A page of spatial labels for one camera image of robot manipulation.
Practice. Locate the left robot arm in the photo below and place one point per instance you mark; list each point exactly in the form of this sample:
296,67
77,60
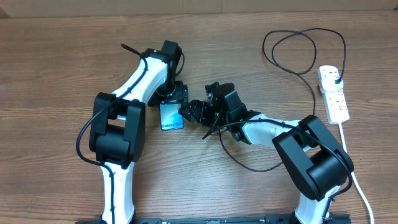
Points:
118,127

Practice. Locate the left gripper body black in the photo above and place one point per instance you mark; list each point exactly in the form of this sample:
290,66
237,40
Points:
172,91

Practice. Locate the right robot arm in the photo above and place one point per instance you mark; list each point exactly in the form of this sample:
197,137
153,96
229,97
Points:
316,162

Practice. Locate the white power strip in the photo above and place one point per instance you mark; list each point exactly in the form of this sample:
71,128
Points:
335,103

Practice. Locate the Samsung Galaxy smartphone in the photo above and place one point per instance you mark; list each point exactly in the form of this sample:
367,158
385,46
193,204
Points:
170,119

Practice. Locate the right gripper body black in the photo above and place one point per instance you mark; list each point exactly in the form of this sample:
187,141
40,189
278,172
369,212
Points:
208,115

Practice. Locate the white charger plug adapter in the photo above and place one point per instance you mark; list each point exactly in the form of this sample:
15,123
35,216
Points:
330,85

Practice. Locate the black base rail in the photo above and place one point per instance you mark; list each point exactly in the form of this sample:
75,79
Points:
214,220

